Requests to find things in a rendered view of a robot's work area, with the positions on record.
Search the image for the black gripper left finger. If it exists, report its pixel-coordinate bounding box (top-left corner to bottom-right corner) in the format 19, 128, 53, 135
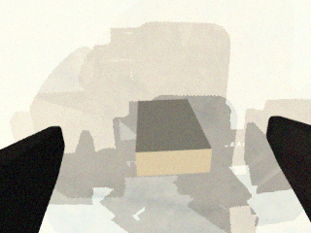
0, 125, 65, 233

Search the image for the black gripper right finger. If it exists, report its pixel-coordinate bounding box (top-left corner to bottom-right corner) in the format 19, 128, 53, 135
265, 116, 311, 221

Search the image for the beige domino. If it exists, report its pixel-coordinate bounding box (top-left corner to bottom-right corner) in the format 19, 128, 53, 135
136, 100, 213, 176

